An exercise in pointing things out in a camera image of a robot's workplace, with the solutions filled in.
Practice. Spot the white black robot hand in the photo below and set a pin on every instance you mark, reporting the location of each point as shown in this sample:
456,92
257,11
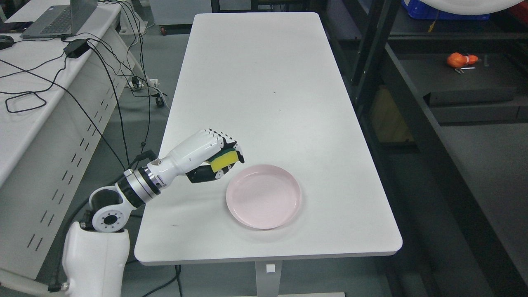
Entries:
189,159

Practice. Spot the green yellow sponge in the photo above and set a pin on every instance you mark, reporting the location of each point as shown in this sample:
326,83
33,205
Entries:
223,159

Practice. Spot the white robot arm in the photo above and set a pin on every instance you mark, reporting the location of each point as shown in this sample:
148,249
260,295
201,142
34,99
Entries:
96,248

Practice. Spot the dark metal shelf rack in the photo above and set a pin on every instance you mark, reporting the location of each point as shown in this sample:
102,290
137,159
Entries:
450,144

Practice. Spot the orange toy on shelf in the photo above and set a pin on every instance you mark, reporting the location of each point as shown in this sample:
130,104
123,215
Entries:
457,60

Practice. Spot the pink round plate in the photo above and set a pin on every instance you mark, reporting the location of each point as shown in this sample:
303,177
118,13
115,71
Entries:
263,197

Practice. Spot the white power strip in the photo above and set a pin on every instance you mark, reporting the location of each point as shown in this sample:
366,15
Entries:
137,84

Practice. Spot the white rectangular table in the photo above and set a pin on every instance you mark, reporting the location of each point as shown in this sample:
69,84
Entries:
270,81

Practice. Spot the white side desk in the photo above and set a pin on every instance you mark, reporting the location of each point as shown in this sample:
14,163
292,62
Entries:
53,110

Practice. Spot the black power adapter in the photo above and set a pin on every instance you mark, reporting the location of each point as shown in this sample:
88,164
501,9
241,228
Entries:
76,48

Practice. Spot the grey laptop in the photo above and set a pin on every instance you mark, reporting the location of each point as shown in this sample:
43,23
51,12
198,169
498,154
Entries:
61,20

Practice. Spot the black computer mouse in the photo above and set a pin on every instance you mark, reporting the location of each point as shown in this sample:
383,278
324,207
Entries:
6,42

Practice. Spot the blue plastic crate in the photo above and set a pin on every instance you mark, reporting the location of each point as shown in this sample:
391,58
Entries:
420,10

